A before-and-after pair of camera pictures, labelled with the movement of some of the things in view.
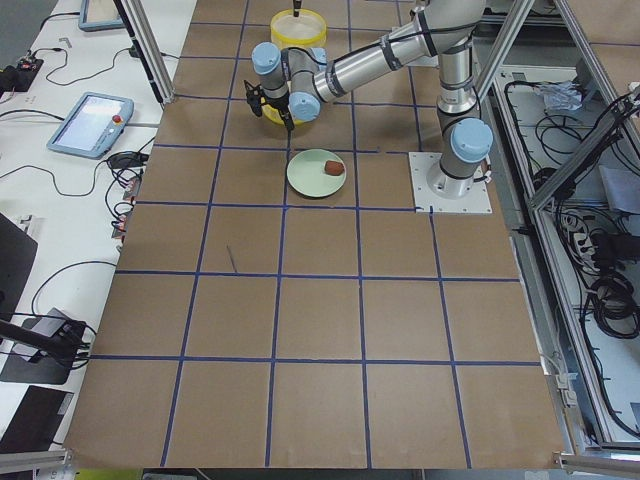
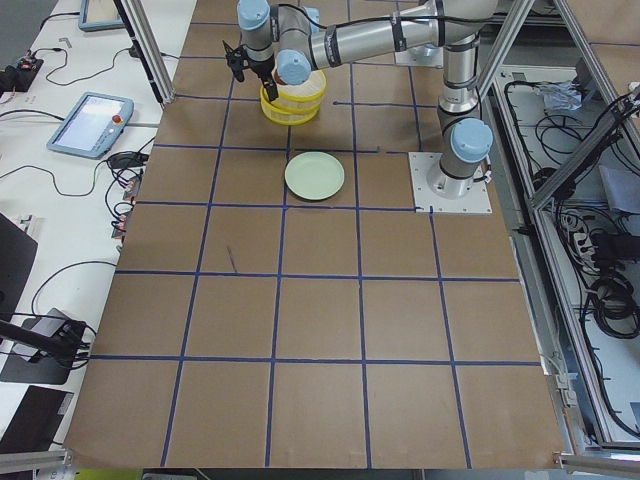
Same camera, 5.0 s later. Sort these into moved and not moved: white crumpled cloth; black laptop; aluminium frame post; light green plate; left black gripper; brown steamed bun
Moved: left black gripper; brown steamed bun
Not moved: white crumpled cloth; aluminium frame post; light green plate; black laptop
